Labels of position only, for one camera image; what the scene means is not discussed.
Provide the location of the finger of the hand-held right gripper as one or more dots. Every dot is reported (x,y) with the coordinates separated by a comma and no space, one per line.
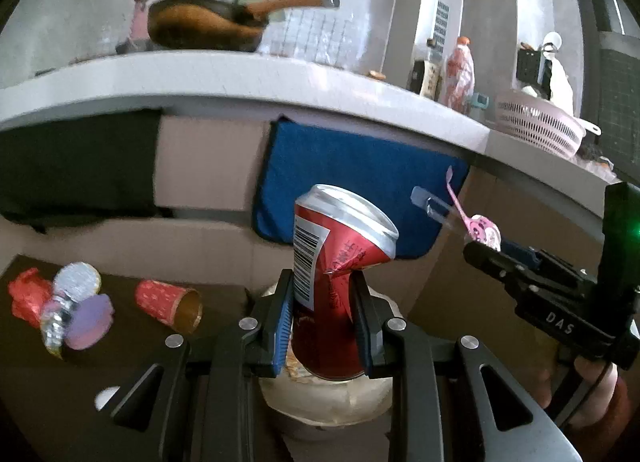
(492,262)
(522,251)

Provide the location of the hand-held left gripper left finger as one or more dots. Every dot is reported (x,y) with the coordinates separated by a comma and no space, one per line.
(282,327)

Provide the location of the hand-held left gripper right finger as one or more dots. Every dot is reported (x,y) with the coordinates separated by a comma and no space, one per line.
(361,329)

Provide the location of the crushed red drink can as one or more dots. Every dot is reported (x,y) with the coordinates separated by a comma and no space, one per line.
(335,267)

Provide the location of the pink plastic spoon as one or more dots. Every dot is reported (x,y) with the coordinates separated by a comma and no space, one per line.
(457,197)

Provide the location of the clear plastic strip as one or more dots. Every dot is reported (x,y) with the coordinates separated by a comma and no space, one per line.
(432,204)

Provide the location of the red patterned paper cup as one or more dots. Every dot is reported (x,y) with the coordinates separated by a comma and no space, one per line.
(167,304)

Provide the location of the red plastic bag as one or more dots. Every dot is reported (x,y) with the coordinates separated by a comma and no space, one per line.
(27,294)

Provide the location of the person's right hand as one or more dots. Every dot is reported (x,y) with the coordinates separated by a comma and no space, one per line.
(600,392)

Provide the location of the beige side board panel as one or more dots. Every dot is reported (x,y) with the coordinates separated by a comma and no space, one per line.
(500,292)

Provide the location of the pink plastic basket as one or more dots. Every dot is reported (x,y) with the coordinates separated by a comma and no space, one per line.
(540,124)

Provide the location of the blue towel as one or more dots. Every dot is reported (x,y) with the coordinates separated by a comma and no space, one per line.
(360,171)

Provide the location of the white plastic bag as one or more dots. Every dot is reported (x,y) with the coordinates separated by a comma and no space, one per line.
(560,76)

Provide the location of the beige back board panel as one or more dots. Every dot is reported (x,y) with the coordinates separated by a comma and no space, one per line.
(210,161)

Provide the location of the black utensil holder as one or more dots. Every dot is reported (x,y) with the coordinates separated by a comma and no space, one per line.
(532,66)

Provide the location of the plastic bottle with orange cap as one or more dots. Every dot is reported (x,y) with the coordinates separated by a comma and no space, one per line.
(460,76)

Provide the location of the purple round lid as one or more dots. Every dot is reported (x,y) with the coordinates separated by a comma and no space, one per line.
(90,323)

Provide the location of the dark sauce jar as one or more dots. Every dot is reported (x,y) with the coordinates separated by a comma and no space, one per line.
(426,79)

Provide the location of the silver foil lid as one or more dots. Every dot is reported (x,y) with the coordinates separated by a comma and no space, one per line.
(75,281)

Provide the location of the crumpled silver foil wrapper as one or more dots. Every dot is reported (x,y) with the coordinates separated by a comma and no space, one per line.
(52,329)

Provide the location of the white stone counter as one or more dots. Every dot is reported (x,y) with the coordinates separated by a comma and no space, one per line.
(250,86)

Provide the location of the black cloth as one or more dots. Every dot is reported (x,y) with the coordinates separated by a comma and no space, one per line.
(75,166)

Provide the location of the wall vent grille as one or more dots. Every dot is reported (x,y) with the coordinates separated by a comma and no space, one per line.
(440,21)

